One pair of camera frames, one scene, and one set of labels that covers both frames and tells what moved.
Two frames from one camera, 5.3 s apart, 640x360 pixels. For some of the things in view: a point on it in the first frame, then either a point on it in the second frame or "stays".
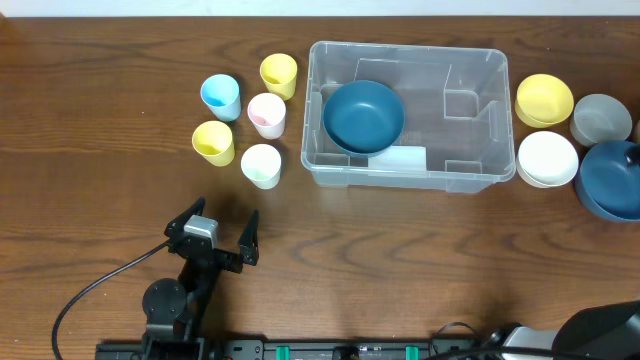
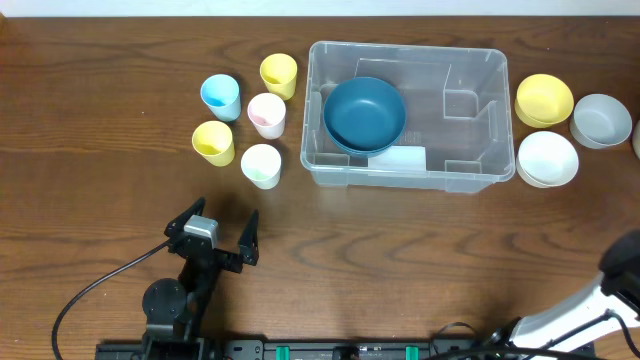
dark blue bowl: [607, 181] -> [364, 115]
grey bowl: [600, 118] stays
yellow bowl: [543, 101] stays
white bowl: [546, 159] stays
